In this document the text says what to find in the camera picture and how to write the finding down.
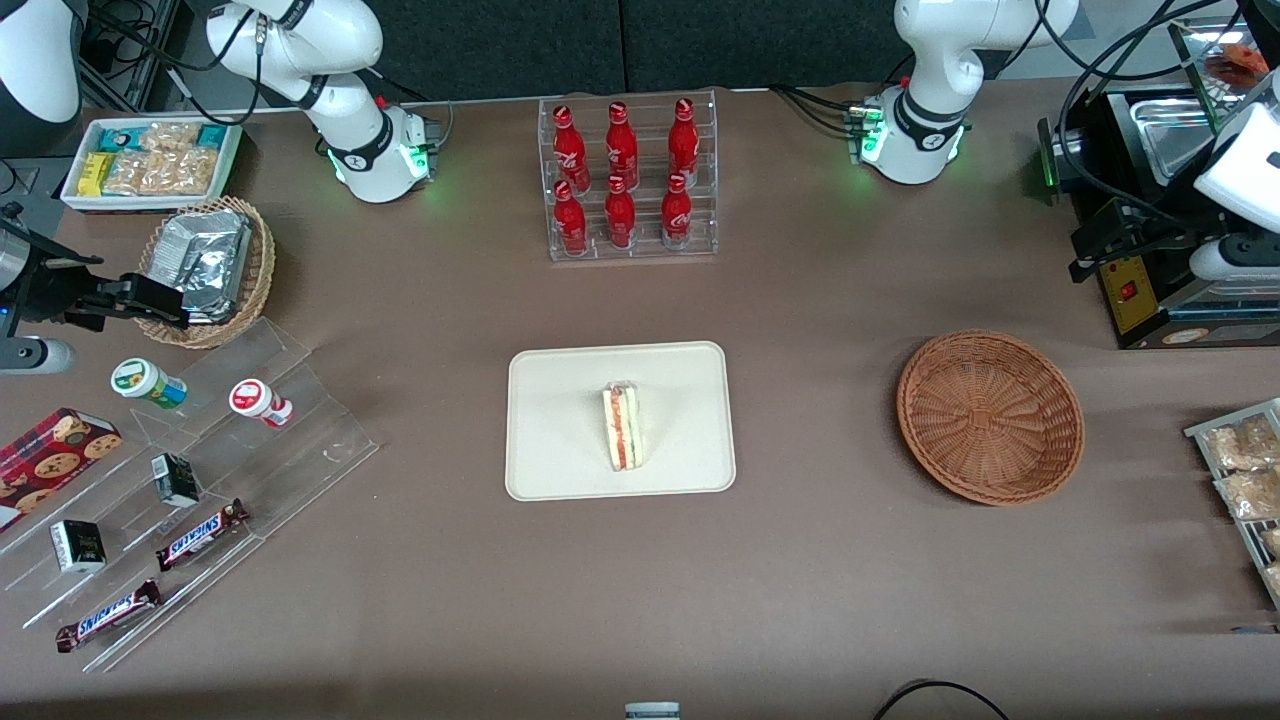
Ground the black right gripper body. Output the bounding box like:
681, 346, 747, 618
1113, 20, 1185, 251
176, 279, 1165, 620
0, 226, 107, 333

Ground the triangle sandwich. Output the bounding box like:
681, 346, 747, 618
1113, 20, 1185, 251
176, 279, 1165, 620
600, 380, 643, 474

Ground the tan wicker basket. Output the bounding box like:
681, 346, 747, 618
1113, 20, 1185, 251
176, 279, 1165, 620
134, 195, 277, 350

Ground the brown round wicker basket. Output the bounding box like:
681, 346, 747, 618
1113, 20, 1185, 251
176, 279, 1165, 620
896, 330, 1086, 507

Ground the grey snack tray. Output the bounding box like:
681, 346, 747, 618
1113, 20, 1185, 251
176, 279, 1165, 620
1184, 397, 1280, 612

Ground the beige rectangular tray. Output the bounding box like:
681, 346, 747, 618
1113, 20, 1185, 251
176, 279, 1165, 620
505, 341, 738, 502

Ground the black food warmer display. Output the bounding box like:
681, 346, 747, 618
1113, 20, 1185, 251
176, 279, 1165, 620
1037, 0, 1280, 350

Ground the silver foil pack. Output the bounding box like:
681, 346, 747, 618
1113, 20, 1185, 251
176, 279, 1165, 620
146, 209, 252, 325

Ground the green label yogurt cup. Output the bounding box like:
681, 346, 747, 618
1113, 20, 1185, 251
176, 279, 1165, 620
110, 357, 189, 411

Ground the white snack bin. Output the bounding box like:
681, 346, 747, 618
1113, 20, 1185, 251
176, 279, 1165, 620
60, 117, 244, 214

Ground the steel warmer pan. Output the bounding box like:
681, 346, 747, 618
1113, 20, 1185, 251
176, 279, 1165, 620
1129, 96, 1243, 190

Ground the clear bag of crackers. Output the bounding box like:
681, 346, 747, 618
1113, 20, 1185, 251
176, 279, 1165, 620
104, 121, 218, 197

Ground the yellow snack pack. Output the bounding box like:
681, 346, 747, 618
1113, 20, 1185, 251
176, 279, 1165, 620
77, 151, 117, 198

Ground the red label yogurt cup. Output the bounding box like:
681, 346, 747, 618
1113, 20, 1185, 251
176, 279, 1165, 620
228, 378, 295, 430

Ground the small black carton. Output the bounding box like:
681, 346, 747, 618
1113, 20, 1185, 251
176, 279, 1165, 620
150, 452, 202, 509
49, 518, 108, 575

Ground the red plaid cookie box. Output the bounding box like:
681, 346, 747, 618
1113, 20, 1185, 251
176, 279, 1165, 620
0, 406, 125, 532

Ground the red food in warmer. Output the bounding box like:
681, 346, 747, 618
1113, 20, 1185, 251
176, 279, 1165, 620
1212, 42, 1271, 86

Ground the clear acrylic step display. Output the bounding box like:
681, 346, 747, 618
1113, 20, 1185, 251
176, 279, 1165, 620
0, 317, 381, 674

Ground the clear bag of nuts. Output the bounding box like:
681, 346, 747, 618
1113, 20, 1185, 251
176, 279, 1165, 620
1213, 468, 1280, 522
1203, 416, 1280, 472

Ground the snickers chocolate bar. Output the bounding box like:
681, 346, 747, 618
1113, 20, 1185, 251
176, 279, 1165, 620
154, 498, 252, 573
54, 578, 164, 654

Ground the red cola bottle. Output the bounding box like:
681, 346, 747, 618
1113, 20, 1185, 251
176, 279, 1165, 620
604, 175, 638, 250
667, 97, 701, 187
552, 180, 590, 257
552, 104, 592, 193
605, 101, 641, 191
661, 172, 694, 248

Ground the clear acrylic bottle rack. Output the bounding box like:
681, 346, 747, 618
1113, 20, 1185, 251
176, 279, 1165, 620
538, 89, 719, 264

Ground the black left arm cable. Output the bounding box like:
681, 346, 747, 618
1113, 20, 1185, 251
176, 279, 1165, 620
1040, 0, 1246, 236

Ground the black cable bundle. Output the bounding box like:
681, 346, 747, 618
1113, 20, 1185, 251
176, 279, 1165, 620
78, 0, 263, 126

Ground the black cable loop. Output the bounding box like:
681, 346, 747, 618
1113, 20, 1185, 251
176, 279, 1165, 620
872, 679, 1012, 720

